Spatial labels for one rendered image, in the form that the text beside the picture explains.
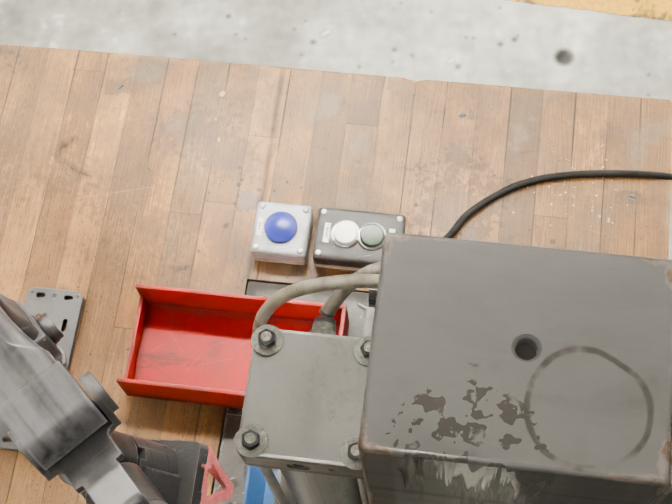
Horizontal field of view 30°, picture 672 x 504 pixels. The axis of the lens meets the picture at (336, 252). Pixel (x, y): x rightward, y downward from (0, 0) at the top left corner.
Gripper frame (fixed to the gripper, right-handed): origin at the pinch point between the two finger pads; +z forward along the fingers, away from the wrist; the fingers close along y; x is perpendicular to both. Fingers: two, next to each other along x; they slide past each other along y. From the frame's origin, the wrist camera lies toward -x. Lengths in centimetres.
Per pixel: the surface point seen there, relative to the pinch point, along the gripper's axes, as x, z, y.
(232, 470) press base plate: 3.8, 13.4, -8.8
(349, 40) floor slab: 109, 97, -63
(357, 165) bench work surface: 43.8, 20.9, -2.4
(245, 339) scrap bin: 19.4, 13.6, -10.1
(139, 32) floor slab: 106, 75, -103
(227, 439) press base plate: 7.3, 13.1, -10.0
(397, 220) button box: 35.8, 20.5, 4.8
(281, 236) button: 32.0, 13.1, -6.6
